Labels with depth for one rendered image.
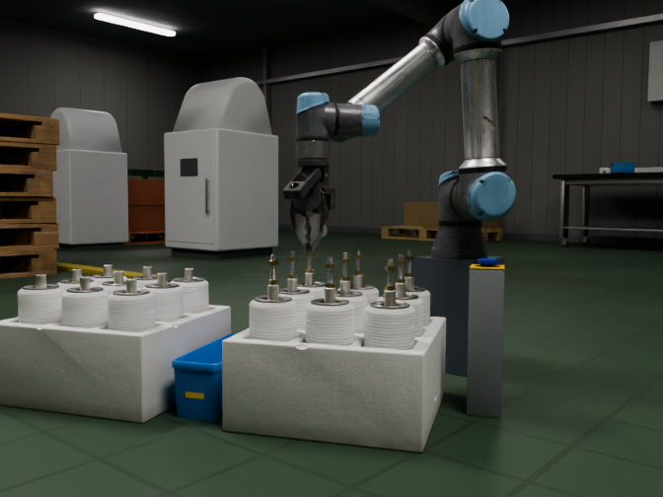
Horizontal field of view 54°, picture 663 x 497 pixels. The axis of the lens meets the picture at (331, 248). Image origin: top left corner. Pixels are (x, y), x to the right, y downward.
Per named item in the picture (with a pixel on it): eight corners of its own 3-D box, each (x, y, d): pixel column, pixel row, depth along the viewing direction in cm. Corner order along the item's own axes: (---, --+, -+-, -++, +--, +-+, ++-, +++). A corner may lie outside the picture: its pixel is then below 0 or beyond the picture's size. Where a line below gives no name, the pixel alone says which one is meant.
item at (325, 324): (341, 385, 134) (341, 298, 132) (361, 397, 125) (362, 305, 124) (298, 390, 130) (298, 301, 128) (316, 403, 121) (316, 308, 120)
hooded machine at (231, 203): (229, 249, 591) (228, 90, 581) (282, 254, 547) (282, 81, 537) (161, 254, 535) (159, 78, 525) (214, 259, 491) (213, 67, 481)
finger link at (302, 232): (317, 250, 156) (318, 212, 155) (305, 251, 150) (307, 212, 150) (305, 249, 157) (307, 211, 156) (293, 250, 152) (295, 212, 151)
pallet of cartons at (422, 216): (504, 240, 788) (505, 202, 785) (470, 243, 723) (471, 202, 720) (416, 236, 869) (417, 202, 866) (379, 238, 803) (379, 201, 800)
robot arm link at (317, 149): (320, 140, 146) (288, 141, 149) (320, 160, 146) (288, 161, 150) (333, 142, 153) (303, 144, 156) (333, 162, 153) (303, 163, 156)
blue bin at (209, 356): (231, 380, 162) (231, 332, 161) (272, 384, 159) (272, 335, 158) (169, 418, 133) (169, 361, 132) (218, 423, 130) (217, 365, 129)
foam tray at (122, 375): (104, 362, 178) (103, 298, 177) (231, 375, 167) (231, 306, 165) (-11, 404, 141) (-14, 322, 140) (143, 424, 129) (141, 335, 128)
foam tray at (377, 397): (288, 379, 163) (288, 308, 162) (444, 392, 153) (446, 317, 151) (221, 431, 126) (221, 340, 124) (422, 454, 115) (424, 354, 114)
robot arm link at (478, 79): (491, 218, 171) (482, 6, 166) (521, 220, 156) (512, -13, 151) (449, 222, 168) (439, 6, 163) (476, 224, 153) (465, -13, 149)
